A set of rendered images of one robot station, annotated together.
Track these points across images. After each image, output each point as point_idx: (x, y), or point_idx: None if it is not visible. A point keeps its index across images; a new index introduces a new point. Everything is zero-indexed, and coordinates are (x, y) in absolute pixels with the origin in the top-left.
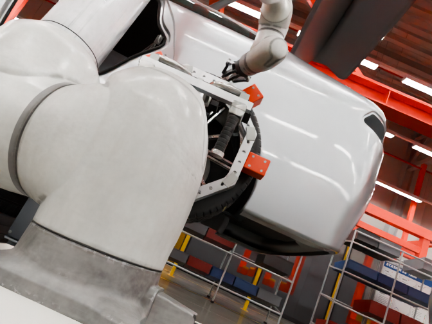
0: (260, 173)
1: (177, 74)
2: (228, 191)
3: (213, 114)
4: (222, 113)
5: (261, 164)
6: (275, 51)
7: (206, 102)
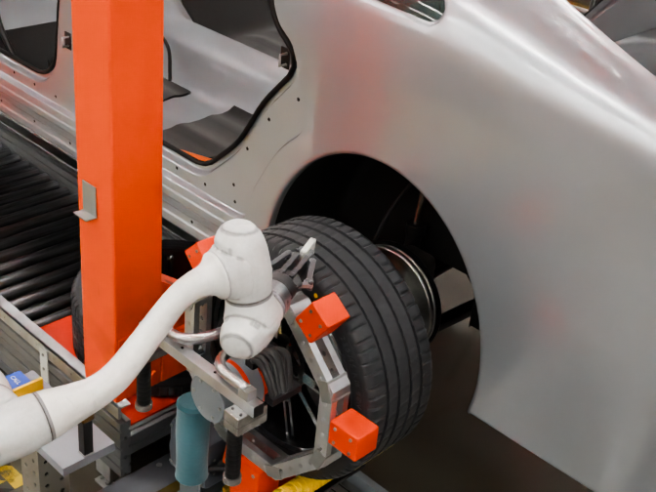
0: (348, 457)
1: (174, 353)
2: (345, 455)
3: None
4: None
5: (348, 444)
6: (230, 354)
7: None
